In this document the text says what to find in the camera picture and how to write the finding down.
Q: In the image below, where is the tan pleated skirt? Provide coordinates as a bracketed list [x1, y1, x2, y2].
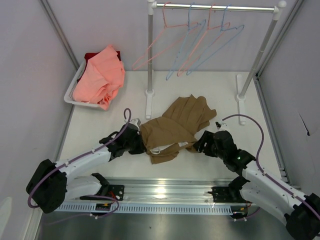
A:
[139, 95, 217, 165]

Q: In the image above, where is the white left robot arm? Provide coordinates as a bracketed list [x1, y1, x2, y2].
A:
[26, 118, 146, 214]

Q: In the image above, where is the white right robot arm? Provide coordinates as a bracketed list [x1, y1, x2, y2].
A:
[193, 130, 320, 240]

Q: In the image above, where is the salmon pink garment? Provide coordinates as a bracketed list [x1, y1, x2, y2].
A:
[73, 44, 125, 111]

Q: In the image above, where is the white perforated laundry basket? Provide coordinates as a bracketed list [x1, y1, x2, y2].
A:
[63, 60, 102, 110]

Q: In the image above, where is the dark red garment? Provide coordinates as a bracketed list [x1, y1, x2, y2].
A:
[77, 51, 121, 82]

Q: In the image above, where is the white garment rack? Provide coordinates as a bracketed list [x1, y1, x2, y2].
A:
[140, 0, 287, 125]

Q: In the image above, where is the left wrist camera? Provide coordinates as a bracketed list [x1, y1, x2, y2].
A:
[129, 118, 141, 131]

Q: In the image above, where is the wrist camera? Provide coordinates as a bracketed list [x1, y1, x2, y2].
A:
[215, 121, 229, 132]
[129, 118, 141, 131]

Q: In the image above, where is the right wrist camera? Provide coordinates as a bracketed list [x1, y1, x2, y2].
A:
[215, 121, 229, 132]

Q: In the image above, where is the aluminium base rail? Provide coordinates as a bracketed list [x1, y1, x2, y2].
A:
[108, 177, 232, 204]

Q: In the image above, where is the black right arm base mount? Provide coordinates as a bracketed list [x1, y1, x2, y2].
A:
[207, 186, 246, 203]

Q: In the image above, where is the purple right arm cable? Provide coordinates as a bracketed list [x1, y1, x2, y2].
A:
[221, 114, 320, 221]

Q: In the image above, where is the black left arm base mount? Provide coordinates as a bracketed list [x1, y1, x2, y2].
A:
[79, 173, 125, 201]

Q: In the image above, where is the slotted white cable duct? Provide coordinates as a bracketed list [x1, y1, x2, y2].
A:
[56, 202, 233, 216]

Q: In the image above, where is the blue wire hanger right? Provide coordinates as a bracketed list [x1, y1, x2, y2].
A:
[177, 4, 245, 76]

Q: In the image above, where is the blue wire hanger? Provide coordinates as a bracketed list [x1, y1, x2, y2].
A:
[165, 3, 207, 81]
[177, 4, 245, 76]

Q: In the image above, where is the pink wire hanger right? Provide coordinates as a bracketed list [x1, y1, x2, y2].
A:
[176, 3, 226, 77]

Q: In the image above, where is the pink wire hanger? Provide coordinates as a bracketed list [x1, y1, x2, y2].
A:
[176, 3, 226, 77]
[131, 0, 192, 72]

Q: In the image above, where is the blue wire hanger left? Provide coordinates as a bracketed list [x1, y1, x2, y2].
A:
[165, 3, 207, 81]

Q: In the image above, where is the pink wire hanger left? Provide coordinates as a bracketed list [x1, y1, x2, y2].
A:
[131, 0, 192, 72]

